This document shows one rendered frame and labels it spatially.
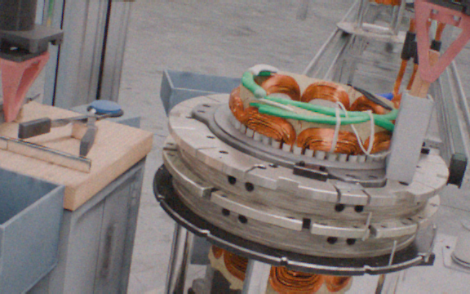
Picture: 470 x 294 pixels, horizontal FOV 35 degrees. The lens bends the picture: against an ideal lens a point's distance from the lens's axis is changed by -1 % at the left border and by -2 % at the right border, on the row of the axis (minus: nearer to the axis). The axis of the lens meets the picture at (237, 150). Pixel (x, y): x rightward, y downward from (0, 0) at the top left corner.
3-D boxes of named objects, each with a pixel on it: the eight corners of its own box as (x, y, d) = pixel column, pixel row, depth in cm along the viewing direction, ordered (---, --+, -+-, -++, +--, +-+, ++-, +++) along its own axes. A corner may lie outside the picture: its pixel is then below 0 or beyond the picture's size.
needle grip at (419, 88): (423, 111, 75) (443, 54, 73) (409, 108, 75) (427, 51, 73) (417, 106, 77) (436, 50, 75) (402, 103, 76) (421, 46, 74)
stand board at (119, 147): (73, 211, 69) (77, 188, 69) (-99, 160, 73) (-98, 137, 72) (151, 151, 88) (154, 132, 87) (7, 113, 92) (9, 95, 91)
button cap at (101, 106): (126, 112, 102) (127, 105, 102) (106, 117, 99) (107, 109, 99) (104, 104, 104) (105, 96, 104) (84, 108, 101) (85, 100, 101)
